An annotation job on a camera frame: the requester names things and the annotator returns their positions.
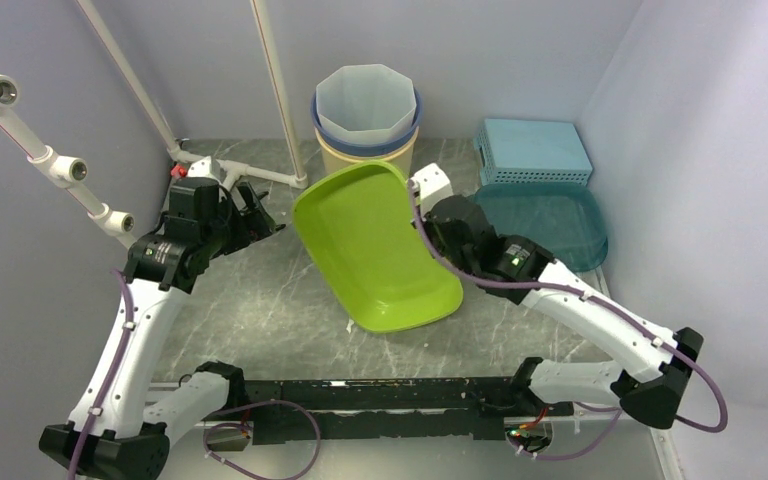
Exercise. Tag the beige bucket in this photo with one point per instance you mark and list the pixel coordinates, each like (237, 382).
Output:
(335, 159)

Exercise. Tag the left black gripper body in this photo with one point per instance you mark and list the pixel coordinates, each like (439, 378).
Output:
(232, 230)

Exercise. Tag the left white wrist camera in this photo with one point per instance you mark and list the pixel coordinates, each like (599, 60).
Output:
(206, 167)

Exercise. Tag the teal transparent tub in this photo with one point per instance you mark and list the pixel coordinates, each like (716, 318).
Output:
(564, 218)

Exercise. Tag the translucent white bucket liner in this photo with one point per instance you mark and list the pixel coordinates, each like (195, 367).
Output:
(366, 105)

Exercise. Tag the light blue perforated basket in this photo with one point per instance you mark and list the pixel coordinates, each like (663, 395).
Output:
(526, 151)

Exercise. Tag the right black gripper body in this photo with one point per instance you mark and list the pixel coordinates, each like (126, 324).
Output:
(450, 253)

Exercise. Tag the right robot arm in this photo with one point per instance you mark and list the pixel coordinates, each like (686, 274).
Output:
(549, 382)

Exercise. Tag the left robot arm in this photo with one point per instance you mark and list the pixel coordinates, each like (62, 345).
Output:
(112, 433)

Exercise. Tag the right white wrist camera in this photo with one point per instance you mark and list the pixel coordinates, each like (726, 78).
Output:
(430, 185)

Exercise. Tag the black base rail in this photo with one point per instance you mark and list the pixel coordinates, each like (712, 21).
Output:
(481, 408)

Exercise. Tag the lime green tub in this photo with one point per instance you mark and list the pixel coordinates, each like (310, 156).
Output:
(355, 225)

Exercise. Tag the white PVC pipe frame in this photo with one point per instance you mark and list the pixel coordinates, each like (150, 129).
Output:
(50, 59)

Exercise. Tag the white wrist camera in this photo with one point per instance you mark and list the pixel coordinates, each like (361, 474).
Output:
(206, 167)
(430, 185)

